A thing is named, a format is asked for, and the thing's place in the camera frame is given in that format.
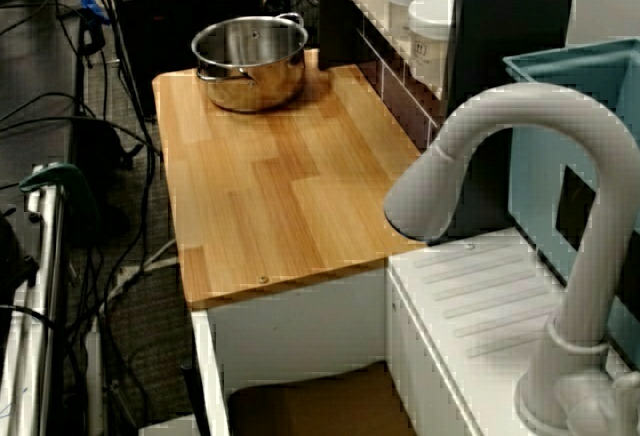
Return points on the stainless steel pot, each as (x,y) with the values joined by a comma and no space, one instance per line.
(250,86)

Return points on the white toy sink unit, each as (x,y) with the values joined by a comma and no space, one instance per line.
(300,321)

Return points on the grey toy faucet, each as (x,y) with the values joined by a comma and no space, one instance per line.
(590,256)

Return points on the blue plastic bin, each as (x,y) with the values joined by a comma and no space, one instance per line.
(550,131)

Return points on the aluminium frame rail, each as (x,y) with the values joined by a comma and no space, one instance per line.
(47,281)

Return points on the dark grey cabinet post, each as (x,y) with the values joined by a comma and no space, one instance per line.
(500,31)

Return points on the green clamp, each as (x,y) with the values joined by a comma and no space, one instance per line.
(75,181)

